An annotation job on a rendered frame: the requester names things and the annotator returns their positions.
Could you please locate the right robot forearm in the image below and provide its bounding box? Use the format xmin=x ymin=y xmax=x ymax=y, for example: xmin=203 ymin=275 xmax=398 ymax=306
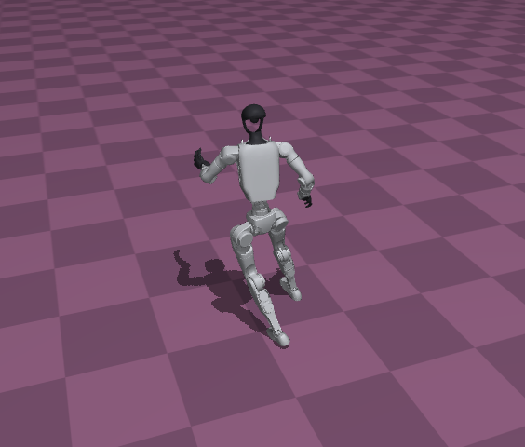
xmin=297 ymin=172 xmax=315 ymax=200

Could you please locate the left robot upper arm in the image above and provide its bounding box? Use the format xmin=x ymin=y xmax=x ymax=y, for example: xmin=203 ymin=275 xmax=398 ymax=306
xmin=200 ymin=145 xmax=239 ymax=184

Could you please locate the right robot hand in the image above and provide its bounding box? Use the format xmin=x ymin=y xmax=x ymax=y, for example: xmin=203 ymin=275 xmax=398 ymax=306
xmin=302 ymin=195 xmax=312 ymax=208

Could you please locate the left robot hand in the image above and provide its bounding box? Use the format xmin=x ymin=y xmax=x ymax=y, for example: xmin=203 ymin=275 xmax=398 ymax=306
xmin=194 ymin=148 xmax=210 ymax=170

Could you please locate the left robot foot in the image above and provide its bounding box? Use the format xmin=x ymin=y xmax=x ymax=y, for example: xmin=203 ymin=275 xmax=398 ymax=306
xmin=266 ymin=327 xmax=290 ymax=346

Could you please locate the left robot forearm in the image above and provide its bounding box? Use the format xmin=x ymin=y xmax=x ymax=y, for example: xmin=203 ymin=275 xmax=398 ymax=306
xmin=199 ymin=164 xmax=209 ymax=177

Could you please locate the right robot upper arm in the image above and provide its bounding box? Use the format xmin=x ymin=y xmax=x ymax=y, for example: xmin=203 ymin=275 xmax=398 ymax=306
xmin=276 ymin=142 xmax=315 ymax=187

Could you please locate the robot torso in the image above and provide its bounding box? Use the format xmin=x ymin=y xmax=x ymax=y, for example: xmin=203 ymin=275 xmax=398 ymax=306
xmin=236 ymin=137 xmax=279 ymax=237

